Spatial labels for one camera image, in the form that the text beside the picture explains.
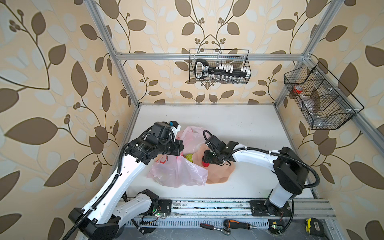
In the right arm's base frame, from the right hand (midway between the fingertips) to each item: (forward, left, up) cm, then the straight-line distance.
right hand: (205, 161), depth 86 cm
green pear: (+3, +9, +1) cm, 9 cm away
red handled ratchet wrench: (-32, -7, -3) cm, 33 cm away
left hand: (-1, +10, +20) cm, 23 cm away
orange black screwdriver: (-30, -11, -3) cm, 32 cm away
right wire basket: (+15, -60, +30) cm, 68 cm away
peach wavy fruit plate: (-6, -6, -4) cm, 9 cm away
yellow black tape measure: (-32, -47, -2) cm, 58 cm away
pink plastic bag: (-9, +16, +10) cm, 21 cm away
